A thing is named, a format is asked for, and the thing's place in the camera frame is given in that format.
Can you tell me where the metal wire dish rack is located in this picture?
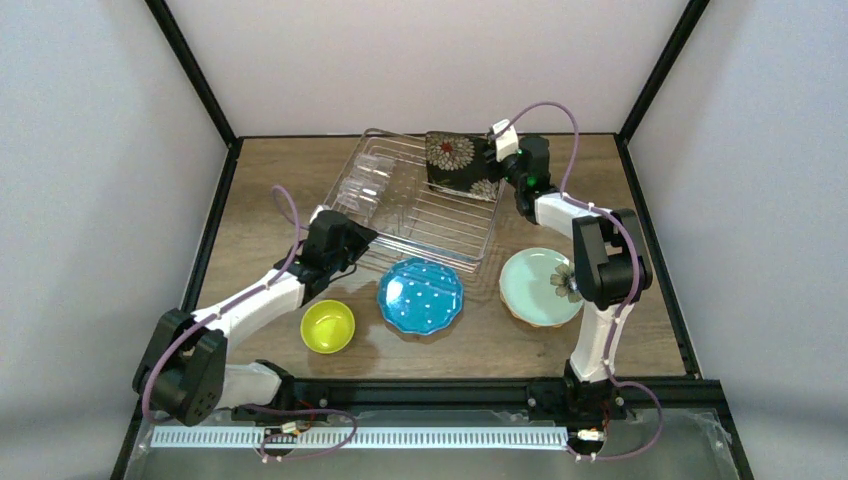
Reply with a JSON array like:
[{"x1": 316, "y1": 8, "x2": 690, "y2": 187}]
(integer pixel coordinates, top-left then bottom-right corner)
[{"x1": 323, "y1": 128, "x2": 503, "y2": 273}]

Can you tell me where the white slotted cable duct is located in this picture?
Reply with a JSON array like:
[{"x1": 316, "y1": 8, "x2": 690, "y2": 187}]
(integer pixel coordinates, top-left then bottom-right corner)
[{"x1": 148, "y1": 426, "x2": 569, "y2": 450}]

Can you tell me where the right black frame post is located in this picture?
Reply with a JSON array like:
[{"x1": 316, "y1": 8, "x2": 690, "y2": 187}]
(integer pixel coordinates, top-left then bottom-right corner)
[{"x1": 617, "y1": 0, "x2": 710, "y2": 144}]

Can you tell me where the clear plastic glass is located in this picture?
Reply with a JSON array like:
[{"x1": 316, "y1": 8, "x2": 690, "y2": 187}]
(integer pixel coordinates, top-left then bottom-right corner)
[
  {"x1": 335, "y1": 178, "x2": 385, "y2": 217},
  {"x1": 352, "y1": 153, "x2": 395, "y2": 188}
]

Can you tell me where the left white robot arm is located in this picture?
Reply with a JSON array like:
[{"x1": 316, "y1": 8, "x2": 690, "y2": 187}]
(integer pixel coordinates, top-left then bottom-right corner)
[{"x1": 132, "y1": 209, "x2": 379, "y2": 426}]

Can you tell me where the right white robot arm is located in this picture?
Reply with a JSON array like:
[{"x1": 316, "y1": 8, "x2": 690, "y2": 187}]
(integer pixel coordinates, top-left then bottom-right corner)
[{"x1": 483, "y1": 136, "x2": 653, "y2": 383}]

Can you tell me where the light blue floral plate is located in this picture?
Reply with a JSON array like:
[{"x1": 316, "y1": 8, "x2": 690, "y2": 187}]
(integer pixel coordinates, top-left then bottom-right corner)
[{"x1": 499, "y1": 247, "x2": 584, "y2": 325}]

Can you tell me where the yellow-green small bowl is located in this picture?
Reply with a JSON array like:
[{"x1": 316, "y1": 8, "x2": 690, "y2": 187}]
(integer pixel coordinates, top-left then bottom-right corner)
[{"x1": 300, "y1": 300, "x2": 356, "y2": 355}]

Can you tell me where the black floral square plate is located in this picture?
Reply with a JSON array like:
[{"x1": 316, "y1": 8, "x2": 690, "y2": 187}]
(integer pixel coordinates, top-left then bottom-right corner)
[{"x1": 424, "y1": 131, "x2": 500, "y2": 202}]

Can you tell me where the left black frame post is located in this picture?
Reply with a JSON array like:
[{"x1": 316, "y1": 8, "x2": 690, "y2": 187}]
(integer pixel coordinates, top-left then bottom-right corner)
[{"x1": 145, "y1": 0, "x2": 237, "y2": 147}]

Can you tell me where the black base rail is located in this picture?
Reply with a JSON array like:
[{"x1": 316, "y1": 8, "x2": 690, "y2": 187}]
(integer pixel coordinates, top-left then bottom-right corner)
[{"x1": 211, "y1": 377, "x2": 727, "y2": 427}]

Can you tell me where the black frame post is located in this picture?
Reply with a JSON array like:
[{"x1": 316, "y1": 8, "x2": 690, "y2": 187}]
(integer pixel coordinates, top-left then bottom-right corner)
[
  {"x1": 617, "y1": 0, "x2": 710, "y2": 144},
  {"x1": 145, "y1": 0, "x2": 237, "y2": 147}
]

